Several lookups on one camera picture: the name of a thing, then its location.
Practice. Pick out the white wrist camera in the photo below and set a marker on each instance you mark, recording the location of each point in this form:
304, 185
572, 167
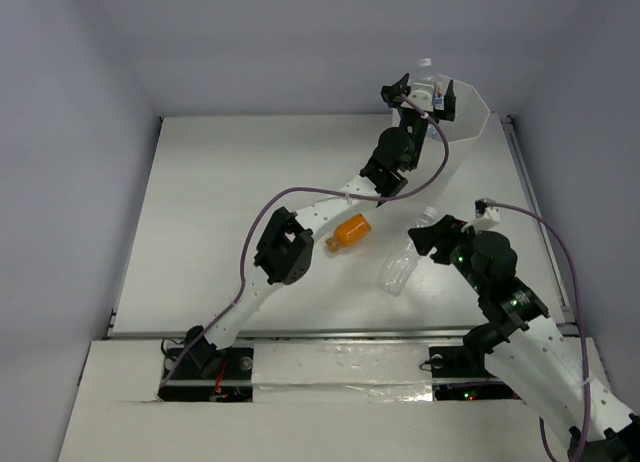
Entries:
423, 92
487, 216

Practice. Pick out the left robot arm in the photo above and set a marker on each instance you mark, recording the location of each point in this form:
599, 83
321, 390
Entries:
285, 248

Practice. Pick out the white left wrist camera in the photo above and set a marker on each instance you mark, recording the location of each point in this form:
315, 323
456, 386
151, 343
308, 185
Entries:
423, 92

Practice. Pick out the white octagonal bin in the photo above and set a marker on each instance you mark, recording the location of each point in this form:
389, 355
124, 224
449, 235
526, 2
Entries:
421, 156

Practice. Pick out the aluminium rail front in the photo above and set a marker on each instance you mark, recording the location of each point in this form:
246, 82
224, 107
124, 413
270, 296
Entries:
438, 332

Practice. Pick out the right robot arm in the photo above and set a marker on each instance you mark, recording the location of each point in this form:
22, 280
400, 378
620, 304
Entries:
521, 345

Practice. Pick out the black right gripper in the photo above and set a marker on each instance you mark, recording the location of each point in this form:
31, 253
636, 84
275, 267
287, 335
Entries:
446, 230

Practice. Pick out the clear unlabelled plastic bottle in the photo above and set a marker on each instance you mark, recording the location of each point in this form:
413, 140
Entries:
403, 258

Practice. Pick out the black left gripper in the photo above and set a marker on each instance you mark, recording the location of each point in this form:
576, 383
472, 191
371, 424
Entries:
417, 110

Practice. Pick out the blue orange label clear bottle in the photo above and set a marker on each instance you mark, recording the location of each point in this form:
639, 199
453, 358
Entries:
425, 71

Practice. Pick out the white foam board cover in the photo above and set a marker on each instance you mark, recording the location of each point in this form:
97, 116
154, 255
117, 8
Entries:
314, 400

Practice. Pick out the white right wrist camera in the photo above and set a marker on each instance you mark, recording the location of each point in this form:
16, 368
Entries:
487, 216

